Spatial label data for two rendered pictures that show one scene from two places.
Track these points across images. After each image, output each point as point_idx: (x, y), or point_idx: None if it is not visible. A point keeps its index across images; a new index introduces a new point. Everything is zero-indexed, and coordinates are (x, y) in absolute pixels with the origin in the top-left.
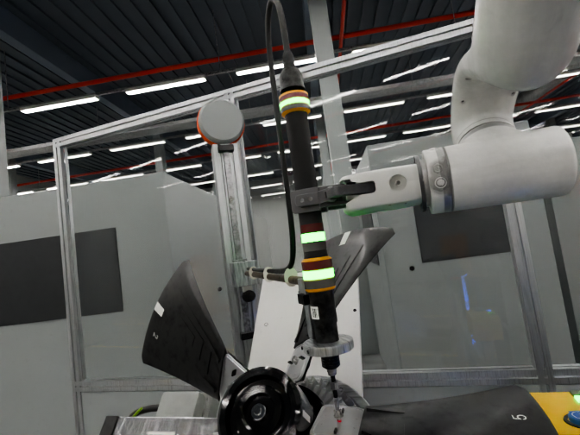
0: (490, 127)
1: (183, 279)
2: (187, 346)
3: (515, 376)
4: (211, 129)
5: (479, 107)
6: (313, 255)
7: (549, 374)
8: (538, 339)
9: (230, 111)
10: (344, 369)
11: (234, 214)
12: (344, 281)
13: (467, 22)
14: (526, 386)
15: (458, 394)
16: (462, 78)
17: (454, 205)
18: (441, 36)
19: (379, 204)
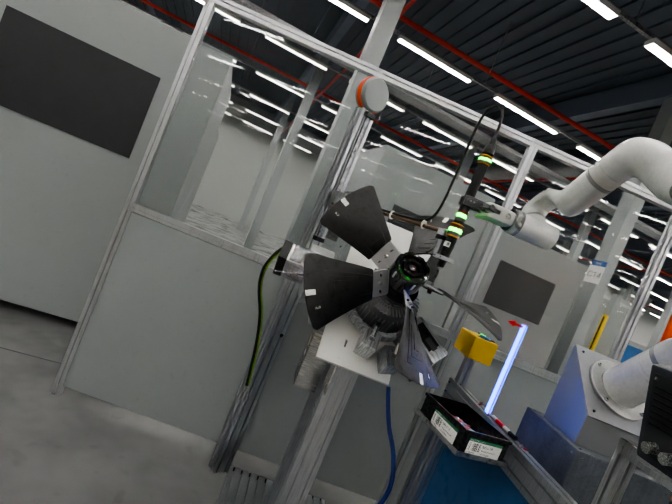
0: (540, 215)
1: (369, 195)
2: (362, 228)
3: (439, 331)
4: (368, 97)
5: (540, 206)
6: (460, 223)
7: (455, 336)
8: (460, 318)
9: (383, 92)
10: None
11: (351, 161)
12: None
13: (531, 139)
14: (441, 337)
15: None
16: (545, 195)
17: (516, 234)
18: (515, 136)
19: (498, 219)
